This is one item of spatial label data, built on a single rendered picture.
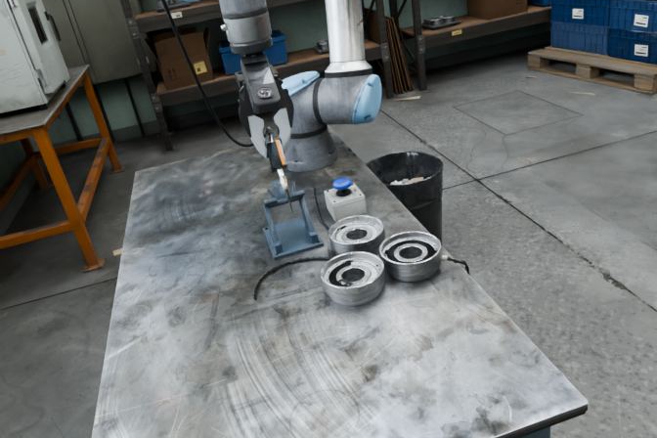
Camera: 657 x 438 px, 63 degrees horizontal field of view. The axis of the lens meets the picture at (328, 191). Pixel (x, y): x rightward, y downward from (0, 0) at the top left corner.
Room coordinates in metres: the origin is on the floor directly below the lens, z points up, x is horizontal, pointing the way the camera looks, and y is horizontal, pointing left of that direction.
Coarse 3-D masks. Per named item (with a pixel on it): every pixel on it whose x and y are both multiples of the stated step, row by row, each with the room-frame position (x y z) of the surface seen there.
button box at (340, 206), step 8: (352, 184) 1.06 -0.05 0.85; (328, 192) 1.05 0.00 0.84; (336, 192) 1.03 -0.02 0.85; (352, 192) 1.03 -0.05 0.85; (360, 192) 1.02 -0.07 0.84; (328, 200) 1.02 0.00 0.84; (336, 200) 1.00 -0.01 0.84; (344, 200) 0.99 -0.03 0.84; (352, 200) 1.00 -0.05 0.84; (360, 200) 1.00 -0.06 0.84; (328, 208) 1.04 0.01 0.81; (336, 208) 0.99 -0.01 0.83; (344, 208) 0.99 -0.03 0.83; (352, 208) 1.00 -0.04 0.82; (360, 208) 1.00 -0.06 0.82; (336, 216) 0.99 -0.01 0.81; (344, 216) 0.99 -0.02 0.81
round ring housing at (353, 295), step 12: (348, 252) 0.80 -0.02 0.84; (360, 252) 0.80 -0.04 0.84; (336, 264) 0.79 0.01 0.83; (372, 264) 0.77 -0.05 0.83; (324, 276) 0.76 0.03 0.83; (336, 276) 0.75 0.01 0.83; (348, 276) 0.77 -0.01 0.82; (360, 276) 0.77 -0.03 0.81; (384, 276) 0.74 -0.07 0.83; (324, 288) 0.74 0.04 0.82; (336, 288) 0.71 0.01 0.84; (348, 288) 0.70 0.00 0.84; (360, 288) 0.70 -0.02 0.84; (372, 288) 0.71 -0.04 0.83; (336, 300) 0.72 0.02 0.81; (348, 300) 0.70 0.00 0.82; (360, 300) 0.70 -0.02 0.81
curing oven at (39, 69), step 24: (0, 0) 2.64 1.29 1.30; (24, 0) 2.78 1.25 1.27; (0, 24) 2.63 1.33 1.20; (24, 24) 2.67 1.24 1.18; (48, 24) 3.06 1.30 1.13; (0, 48) 2.63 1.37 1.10; (24, 48) 2.65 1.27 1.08; (48, 48) 2.88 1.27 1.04; (0, 72) 2.62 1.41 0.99; (24, 72) 2.64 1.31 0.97; (48, 72) 2.71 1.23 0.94; (0, 96) 2.61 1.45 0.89; (24, 96) 2.63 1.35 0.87; (48, 96) 2.71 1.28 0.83
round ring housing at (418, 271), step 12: (396, 240) 0.83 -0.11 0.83; (408, 240) 0.83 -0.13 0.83; (420, 240) 0.82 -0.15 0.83; (432, 240) 0.81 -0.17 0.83; (396, 252) 0.79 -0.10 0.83; (408, 252) 0.81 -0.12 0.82; (420, 252) 0.79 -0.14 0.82; (384, 264) 0.77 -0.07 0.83; (396, 264) 0.75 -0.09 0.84; (408, 264) 0.74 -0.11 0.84; (420, 264) 0.73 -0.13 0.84; (432, 264) 0.74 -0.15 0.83; (396, 276) 0.75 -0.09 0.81; (408, 276) 0.74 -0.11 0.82; (420, 276) 0.74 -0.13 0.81
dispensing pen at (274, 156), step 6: (270, 132) 0.95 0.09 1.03; (270, 138) 0.95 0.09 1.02; (270, 144) 0.93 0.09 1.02; (276, 144) 0.93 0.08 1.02; (270, 150) 0.92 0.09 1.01; (276, 150) 0.92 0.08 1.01; (270, 156) 0.92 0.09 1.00; (276, 156) 0.91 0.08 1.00; (270, 162) 0.94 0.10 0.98; (276, 162) 0.91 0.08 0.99; (276, 168) 0.91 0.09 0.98; (282, 168) 0.92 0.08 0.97; (282, 174) 0.91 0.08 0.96; (282, 180) 0.90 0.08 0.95; (288, 198) 0.89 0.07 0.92
